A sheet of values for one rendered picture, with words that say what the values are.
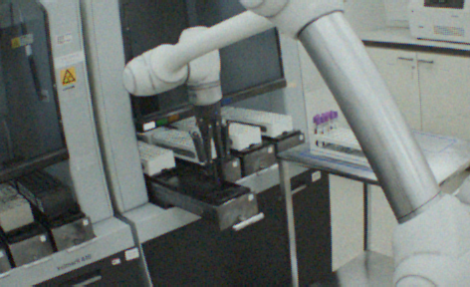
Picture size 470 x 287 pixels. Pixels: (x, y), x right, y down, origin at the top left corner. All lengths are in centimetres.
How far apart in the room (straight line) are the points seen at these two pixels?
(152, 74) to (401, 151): 70
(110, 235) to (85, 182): 17
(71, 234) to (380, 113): 95
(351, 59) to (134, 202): 99
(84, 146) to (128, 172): 18
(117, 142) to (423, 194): 102
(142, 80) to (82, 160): 36
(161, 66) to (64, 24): 36
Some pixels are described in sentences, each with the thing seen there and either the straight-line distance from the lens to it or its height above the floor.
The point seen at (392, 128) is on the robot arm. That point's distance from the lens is 91.
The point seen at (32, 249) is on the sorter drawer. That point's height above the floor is 77.
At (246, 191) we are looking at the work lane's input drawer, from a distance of 152.
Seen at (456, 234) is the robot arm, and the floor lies 95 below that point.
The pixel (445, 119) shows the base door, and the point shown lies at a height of 37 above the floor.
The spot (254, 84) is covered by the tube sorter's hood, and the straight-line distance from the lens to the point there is 192.
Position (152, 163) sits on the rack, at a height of 85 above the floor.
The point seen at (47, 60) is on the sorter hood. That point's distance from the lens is 151.
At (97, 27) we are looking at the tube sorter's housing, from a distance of 159.
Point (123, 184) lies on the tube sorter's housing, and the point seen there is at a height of 82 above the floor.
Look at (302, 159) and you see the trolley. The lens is 168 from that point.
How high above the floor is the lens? 138
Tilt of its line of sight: 17 degrees down
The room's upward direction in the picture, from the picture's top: 8 degrees counter-clockwise
